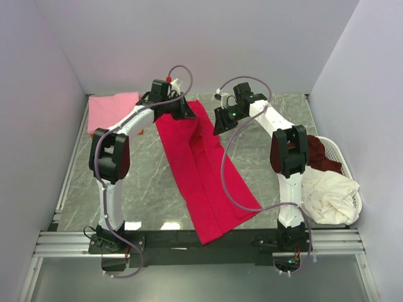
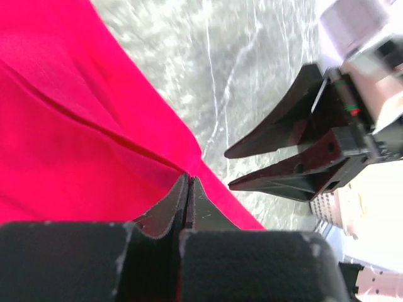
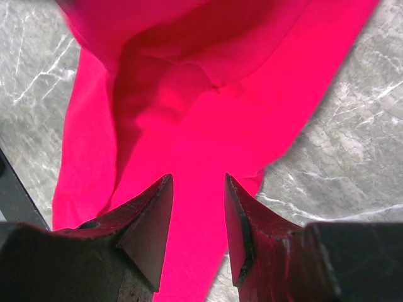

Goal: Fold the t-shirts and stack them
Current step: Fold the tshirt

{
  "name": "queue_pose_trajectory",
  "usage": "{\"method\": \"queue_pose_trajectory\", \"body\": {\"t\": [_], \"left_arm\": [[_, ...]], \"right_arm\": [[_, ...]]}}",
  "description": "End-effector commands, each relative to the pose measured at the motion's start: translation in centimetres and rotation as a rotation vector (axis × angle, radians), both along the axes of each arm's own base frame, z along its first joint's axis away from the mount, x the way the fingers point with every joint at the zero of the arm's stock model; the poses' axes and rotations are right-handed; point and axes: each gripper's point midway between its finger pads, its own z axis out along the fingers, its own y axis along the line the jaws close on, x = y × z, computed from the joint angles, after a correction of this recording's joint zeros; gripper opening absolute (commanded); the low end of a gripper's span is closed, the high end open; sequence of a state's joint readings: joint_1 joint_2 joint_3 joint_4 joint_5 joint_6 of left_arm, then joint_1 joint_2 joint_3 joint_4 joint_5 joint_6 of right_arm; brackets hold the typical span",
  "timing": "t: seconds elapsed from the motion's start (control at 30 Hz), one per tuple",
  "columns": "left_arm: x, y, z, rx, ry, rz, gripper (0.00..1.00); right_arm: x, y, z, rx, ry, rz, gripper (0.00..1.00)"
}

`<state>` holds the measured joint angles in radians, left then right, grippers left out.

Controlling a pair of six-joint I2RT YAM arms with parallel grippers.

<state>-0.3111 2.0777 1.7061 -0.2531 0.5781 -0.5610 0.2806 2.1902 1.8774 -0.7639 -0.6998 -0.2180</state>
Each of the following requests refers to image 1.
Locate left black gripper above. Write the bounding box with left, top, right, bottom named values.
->
left=162, top=92, right=197, bottom=121

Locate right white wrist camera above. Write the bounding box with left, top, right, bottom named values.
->
left=212, top=88, right=232, bottom=109

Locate folded pink t-shirt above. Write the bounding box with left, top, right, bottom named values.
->
left=87, top=92, right=140, bottom=135

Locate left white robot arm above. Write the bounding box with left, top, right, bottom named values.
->
left=89, top=77, right=196, bottom=253

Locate crimson red t-shirt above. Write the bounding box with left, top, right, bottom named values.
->
left=156, top=100, right=260, bottom=244

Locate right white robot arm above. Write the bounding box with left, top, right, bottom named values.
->
left=213, top=82, right=309, bottom=251

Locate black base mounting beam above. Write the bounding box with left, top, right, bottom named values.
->
left=88, top=228, right=309, bottom=271

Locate dark maroon t-shirt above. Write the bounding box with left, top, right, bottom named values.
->
left=307, top=135, right=342, bottom=174

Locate white laundry basket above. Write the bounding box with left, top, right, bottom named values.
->
left=315, top=136, right=363, bottom=217

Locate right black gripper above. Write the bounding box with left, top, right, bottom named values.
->
left=213, top=105, right=247, bottom=137

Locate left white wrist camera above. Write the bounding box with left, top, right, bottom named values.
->
left=166, top=76, right=183, bottom=97

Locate aluminium frame rail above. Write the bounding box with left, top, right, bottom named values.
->
left=33, top=228, right=366, bottom=258

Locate folded orange t-shirt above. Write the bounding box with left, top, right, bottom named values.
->
left=88, top=130, right=144, bottom=138

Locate cream white t-shirt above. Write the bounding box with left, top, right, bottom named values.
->
left=302, top=166, right=360, bottom=225

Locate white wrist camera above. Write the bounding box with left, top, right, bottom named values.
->
left=212, top=88, right=232, bottom=109
left=166, top=76, right=183, bottom=97

